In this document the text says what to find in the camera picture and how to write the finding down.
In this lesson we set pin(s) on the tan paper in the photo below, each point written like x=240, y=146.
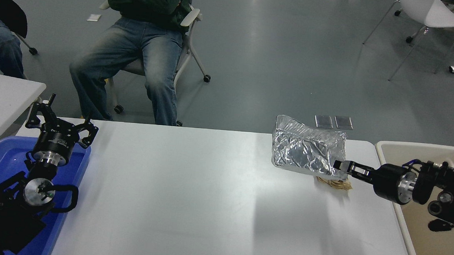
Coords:
x=337, y=184

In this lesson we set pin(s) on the grey office chair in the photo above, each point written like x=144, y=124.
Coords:
x=189, y=18

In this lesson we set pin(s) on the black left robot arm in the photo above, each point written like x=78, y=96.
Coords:
x=4, y=216

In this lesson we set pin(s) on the seated person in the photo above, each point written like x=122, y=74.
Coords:
x=152, y=0

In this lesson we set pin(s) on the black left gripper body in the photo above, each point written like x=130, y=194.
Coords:
x=55, y=142

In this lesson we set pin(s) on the blue plastic tray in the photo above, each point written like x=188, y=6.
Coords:
x=0, y=157

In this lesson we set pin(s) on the silver foil tray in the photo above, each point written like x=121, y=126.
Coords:
x=304, y=148

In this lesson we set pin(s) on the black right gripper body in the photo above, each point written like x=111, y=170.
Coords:
x=387, y=182

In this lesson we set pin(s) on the silver floor plate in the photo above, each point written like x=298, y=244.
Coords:
x=324, y=121
x=343, y=122

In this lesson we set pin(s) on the white plastic chair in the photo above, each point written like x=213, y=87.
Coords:
x=435, y=12

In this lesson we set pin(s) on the large pale plastic bin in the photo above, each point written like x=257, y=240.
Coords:
x=432, y=250

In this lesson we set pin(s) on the grey rolling chair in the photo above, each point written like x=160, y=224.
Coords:
x=31, y=50

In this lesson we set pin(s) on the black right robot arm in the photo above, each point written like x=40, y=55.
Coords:
x=451, y=196

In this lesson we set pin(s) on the white side table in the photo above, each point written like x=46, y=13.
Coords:
x=0, y=98

